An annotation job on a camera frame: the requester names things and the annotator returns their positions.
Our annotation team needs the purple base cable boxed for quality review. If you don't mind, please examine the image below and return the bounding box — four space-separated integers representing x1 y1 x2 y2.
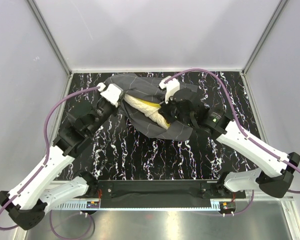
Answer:
49 209 95 240
222 188 256 217

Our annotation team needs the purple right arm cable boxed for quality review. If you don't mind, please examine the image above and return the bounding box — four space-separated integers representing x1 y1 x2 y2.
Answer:
164 67 300 195

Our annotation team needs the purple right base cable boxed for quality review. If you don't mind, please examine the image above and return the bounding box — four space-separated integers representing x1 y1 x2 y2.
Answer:
222 188 256 217

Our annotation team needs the aluminium slotted rail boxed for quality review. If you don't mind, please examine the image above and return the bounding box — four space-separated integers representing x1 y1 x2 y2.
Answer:
53 198 100 211

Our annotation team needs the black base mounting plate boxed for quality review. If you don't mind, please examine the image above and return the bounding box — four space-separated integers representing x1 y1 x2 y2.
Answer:
97 179 246 200

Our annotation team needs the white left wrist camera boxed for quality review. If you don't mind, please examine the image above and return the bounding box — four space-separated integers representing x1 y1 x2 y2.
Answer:
97 82 124 108

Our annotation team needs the aluminium frame post right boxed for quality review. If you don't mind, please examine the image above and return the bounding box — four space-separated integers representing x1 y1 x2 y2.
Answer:
242 0 289 75

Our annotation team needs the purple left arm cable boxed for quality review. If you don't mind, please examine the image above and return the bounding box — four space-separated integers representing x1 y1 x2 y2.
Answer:
0 86 101 230

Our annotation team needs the grey checked pillowcase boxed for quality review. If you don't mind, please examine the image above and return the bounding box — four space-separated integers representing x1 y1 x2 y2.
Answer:
104 73 193 141

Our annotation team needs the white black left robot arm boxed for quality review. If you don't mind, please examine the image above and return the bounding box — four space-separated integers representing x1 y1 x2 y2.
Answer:
0 96 121 230

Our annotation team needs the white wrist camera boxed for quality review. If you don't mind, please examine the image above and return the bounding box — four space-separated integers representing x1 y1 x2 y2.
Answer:
97 82 124 108
158 76 180 104

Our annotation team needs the aluminium frame post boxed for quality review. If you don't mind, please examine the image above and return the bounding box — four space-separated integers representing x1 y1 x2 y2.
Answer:
25 0 72 76
242 0 289 75

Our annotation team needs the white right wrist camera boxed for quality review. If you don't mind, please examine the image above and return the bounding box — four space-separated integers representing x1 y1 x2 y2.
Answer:
158 76 180 104

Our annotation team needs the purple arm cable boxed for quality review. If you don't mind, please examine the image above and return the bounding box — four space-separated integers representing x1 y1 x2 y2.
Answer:
0 86 101 230
164 67 300 195

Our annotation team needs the aluminium frame post left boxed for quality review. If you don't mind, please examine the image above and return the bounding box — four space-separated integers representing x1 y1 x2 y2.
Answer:
25 0 72 76

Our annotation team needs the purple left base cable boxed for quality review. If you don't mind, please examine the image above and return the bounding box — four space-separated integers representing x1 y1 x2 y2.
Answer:
49 209 95 240

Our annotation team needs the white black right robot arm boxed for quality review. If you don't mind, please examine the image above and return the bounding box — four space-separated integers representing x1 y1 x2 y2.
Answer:
159 88 300 199

